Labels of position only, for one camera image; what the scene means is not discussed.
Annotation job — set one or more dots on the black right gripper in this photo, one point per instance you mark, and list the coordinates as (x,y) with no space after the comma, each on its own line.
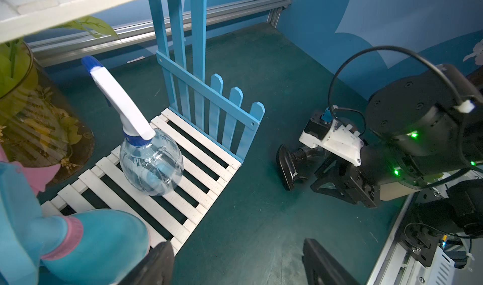
(342,180)

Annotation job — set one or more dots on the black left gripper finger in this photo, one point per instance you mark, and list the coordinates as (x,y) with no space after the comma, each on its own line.
(155,269)

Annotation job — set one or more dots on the teal pink spray bottle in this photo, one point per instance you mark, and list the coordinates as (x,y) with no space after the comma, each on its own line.
(93,247)

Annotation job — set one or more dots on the clear blue-white spray bottle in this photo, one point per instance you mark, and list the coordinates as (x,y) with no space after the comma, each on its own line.
(150,159)

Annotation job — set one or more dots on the blue and white slatted shelf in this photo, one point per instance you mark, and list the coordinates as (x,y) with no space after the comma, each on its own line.
(213,130)

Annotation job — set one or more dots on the dark transparent spray bottle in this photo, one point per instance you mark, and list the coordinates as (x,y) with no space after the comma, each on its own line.
(289,163)

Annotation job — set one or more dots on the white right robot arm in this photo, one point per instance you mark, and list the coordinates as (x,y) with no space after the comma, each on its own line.
(429,151)

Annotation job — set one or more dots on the clear vase with daisies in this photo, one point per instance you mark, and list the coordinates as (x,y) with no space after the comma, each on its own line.
(39,128)

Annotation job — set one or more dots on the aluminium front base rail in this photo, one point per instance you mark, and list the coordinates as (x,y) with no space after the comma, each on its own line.
(431,239)

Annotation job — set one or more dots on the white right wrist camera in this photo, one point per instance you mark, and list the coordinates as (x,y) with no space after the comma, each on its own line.
(342,140)

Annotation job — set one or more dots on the aluminium back frame rail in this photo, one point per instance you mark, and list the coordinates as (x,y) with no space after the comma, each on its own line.
(67,48)

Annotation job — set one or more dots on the aluminium right corner post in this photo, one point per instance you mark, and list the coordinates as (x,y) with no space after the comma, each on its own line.
(276,11)

